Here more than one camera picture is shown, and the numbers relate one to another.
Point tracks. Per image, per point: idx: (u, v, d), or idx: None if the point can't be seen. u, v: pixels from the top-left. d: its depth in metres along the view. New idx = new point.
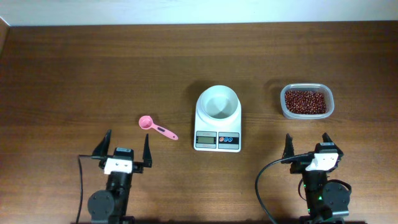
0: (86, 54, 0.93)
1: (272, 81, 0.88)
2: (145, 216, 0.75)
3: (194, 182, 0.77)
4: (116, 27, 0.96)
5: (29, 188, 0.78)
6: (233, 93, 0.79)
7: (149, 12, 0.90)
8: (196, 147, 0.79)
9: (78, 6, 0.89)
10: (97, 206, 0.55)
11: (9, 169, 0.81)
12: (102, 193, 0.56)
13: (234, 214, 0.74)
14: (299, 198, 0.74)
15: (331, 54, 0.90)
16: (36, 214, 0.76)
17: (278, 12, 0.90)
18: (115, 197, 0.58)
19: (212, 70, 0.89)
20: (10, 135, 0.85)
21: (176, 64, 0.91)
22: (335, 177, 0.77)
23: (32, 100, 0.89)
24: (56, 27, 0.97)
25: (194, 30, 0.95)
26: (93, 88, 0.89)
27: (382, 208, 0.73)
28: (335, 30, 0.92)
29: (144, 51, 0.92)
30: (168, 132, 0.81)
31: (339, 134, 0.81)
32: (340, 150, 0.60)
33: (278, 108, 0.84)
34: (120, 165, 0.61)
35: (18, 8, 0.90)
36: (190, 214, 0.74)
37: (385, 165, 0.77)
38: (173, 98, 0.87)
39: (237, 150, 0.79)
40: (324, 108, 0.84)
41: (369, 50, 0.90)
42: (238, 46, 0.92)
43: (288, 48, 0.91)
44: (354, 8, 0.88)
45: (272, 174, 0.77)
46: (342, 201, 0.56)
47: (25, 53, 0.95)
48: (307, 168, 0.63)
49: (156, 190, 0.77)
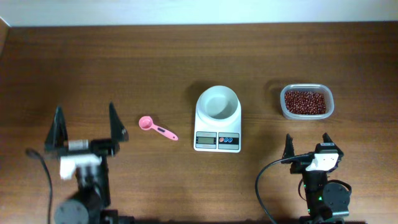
0: (86, 54, 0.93)
1: (272, 81, 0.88)
2: (145, 216, 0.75)
3: (194, 182, 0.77)
4: (116, 27, 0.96)
5: (29, 189, 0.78)
6: (234, 93, 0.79)
7: (149, 12, 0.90)
8: (196, 148, 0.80)
9: (78, 6, 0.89)
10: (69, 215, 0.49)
11: (9, 169, 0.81)
12: (70, 203, 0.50)
13: (233, 214, 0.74)
14: (299, 199, 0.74)
15: (331, 54, 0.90)
16: (36, 214, 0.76)
17: (278, 12, 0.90)
18: (88, 199, 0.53)
19: (211, 71, 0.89)
20: (10, 135, 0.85)
21: (176, 65, 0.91)
22: (335, 177, 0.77)
23: (32, 101, 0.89)
24: (56, 27, 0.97)
25: (194, 30, 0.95)
26: (93, 88, 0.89)
27: (382, 209, 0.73)
28: (335, 30, 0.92)
29: (144, 52, 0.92)
30: (168, 132, 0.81)
31: (339, 134, 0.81)
32: (340, 150, 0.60)
33: (278, 108, 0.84)
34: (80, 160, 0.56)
35: (18, 8, 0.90)
36: (189, 214, 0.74)
37: (385, 165, 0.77)
38: (173, 98, 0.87)
39: (237, 151, 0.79)
40: (324, 109, 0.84)
41: (369, 50, 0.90)
42: (238, 46, 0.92)
43: (288, 48, 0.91)
44: (354, 7, 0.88)
45: (272, 174, 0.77)
46: (342, 201, 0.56)
47: (25, 53, 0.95)
48: (307, 168, 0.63)
49: (156, 190, 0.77)
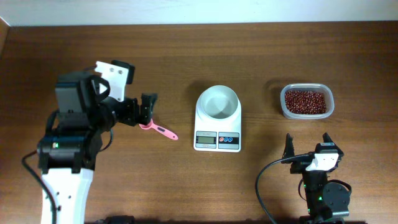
0: (86, 54, 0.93)
1: (272, 81, 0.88)
2: (145, 215, 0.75)
3: (194, 182, 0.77)
4: (116, 27, 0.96)
5: (30, 189, 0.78)
6: (234, 93, 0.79)
7: (149, 12, 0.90)
8: (196, 147, 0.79)
9: (78, 6, 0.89)
10: (71, 74, 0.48)
11: (9, 169, 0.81)
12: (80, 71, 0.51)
13: (233, 214, 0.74)
14: (299, 198, 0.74)
15: (331, 54, 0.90)
16: (37, 214, 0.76)
17: (278, 12, 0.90)
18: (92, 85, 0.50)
19: (211, 70, 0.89)
20: (11, 135, 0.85)
21: (176, 64, 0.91)
22: (335, 177, 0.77)
23: (32, 100, 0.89)
24: (56, 27, 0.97)
25: (194, 30, 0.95)
26: None
27: (382, 208, 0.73)
28: (335, 30, 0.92)
29: (144, 51, 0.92)
30: (168, 132, 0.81)
31: (339, 134, 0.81)
32: (340, 150, 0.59)
33: (278, 108, 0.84)
34: (115, 71, 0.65)
35: (18, 8, 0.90)
36: (189, 213, 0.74)
37: (385, 165, 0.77)
38: (173, 98, 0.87)
39: (237, 150, 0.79)
40: (324, 109, 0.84)
41: (369, 50, 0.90)
42: (238, 46, 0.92)
43: (288, 48, 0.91)
44: (354, 8, 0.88)
45: (272, 174, 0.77)
46: (342, 201, 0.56)
47: (25, 53, 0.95)
48: (306, 168, 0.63)
49: (155, 190, 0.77)
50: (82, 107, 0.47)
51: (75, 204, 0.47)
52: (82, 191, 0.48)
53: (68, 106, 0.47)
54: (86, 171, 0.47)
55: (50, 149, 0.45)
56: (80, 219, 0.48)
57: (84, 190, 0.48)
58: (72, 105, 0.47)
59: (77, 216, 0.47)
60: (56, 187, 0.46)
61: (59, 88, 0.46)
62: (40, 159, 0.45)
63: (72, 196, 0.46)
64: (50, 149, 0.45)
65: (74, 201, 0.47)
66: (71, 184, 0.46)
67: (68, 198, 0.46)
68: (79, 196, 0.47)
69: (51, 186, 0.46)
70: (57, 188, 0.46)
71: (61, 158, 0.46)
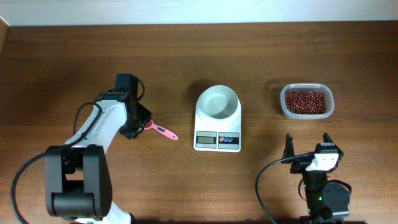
0: (86, 53, 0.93)
1: (272, 81, 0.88)
2: (145, 215, 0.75)
3: (194, 182, 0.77)
4: (116, 27, 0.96)
5: (29, 188, 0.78)
6: (233, 92, 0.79)
7: (149, 12, 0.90)
8: (196, 147, 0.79)
9: (78, 6, 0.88)
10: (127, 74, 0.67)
11: (9, 168, 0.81)
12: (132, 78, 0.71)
13: (233, 214, 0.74)
14: (299, 198, 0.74)
15: (331, 54, 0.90)
16: (37, 214, 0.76)
17: (278, 12, 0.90)
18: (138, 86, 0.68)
19: (211, 70, 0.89)
20: (11, 135, 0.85)
21: (176, 64, 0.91)
22: (335, 177, 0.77)
23: (33, 99, 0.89)
24: (57, 27, 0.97)
25: (194, 30, 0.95)
26: (92, 88, 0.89)
27: (382, 209, 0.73)
28: (335, 30, 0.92)
29: (144, 51, 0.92)
30: (168, 132, 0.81)
31: (339, 134, 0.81)
32: (341, 150, 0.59)
33: (279, 108, 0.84)
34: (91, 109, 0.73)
35: (18, 9, 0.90)
36: (189, 214, 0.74)
37: (385, 165, 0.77)
38: (174, 98, 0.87)
39: (237, 150, 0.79)
40: (324, 109, 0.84)
41: (369, 50, 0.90)
42: (238, 45, 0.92)
43: (288, 48, 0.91)
44: (355, 7, 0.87)
45: (272, 174, 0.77)
46: (342, 201, 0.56)
47: (25, 53, 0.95)
48: (306, 168, 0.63)
49: (155, 190, 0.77)
50: (129, 88, 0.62)
51: (114, 114, 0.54)
52: (119, 115, 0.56)
53: (120, 86, 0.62)
54: (122, 110, 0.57)
55: (104, 94, 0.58)
56: (112, 127, 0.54)
57: (120, 115, 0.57)
58: (123, 86, 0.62)
59: (113, 123, 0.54)
60: (105, 102, 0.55)
61: (119, 74, 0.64)
62: (96, 99, 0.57)
63: (115, 109, 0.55)
64: (104, 94, 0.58)
65: (115, 112, 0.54)
66: (114, 104, 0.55)
67: (112, 107, 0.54)
68: (117, 114, 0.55)
69: (101, 103, 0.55)
70: (106, 103, 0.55)
71: (110, 98, 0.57)
